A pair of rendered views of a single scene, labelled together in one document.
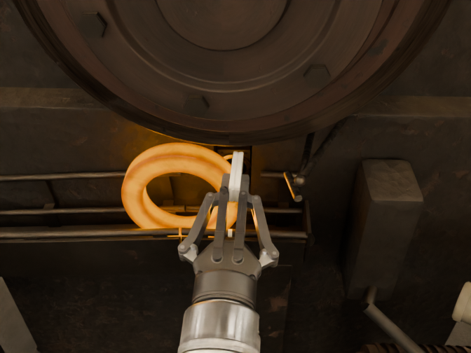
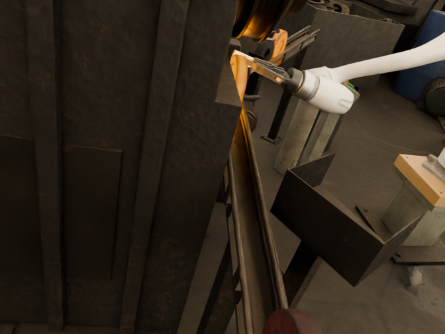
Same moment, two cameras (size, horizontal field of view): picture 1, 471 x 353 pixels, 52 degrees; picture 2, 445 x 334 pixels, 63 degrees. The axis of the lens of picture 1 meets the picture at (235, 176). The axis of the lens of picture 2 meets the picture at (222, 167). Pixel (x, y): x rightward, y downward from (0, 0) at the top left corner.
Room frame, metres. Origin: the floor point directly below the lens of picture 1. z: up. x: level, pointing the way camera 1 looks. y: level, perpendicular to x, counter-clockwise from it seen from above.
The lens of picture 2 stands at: (0.81, 1.11, 1.16)
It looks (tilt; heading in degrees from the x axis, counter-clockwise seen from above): 34 degrees down; 254
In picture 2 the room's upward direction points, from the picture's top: 16 degrees clockwise
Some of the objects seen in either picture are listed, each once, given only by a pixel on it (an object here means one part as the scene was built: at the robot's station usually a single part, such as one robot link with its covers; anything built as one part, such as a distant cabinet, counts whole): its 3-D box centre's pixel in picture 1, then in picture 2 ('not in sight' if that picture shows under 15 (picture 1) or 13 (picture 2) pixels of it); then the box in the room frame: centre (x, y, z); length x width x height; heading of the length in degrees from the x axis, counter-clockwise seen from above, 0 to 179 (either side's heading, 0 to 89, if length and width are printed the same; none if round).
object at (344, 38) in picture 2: not in sight; (322, 42); (-0.85, -2.39, 0.39); 1.03 x 0.83 x 0.77; 13
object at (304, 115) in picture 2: not in sight; (297, 133); (-0.07, -0.61, 0.26); 0.12 x 0.12 x 0.52
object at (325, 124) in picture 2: not in sight; (324, 126); (-0.23, -0.64, 0.31); 0.24 x 0.16 x 0.62; 88
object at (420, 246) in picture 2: not in sight; (418, 213); (-0.64, -0.12, 0.16); 0.40 x 0.40 x 0.31; 4
